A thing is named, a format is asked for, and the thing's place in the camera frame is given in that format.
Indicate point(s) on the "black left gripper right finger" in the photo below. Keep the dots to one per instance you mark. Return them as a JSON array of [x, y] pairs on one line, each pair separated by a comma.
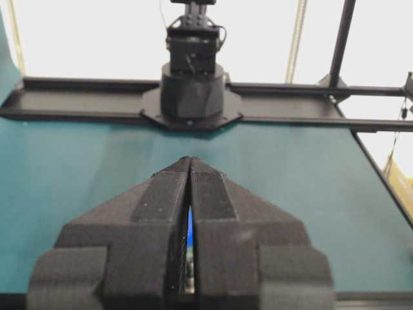
[[251, 254]]

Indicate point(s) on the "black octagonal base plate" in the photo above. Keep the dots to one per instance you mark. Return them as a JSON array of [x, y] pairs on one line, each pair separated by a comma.
[[151, 110]]

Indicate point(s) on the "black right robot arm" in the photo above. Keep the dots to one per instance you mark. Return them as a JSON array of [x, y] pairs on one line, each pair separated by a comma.
[[192, 83]]

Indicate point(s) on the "teal table mat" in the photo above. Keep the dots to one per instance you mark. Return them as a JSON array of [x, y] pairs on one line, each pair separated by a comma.
[[54, 171]]

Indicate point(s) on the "black aluminium frame rail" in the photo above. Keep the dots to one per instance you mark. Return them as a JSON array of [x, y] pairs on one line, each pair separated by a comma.
[[110, 101]]

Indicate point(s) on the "black upright frame post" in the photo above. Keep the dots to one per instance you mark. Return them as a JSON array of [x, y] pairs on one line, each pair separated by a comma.
[[341, 41]]

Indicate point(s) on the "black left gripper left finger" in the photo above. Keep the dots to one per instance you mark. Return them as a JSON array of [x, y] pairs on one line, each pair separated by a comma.
[[127, 253]]

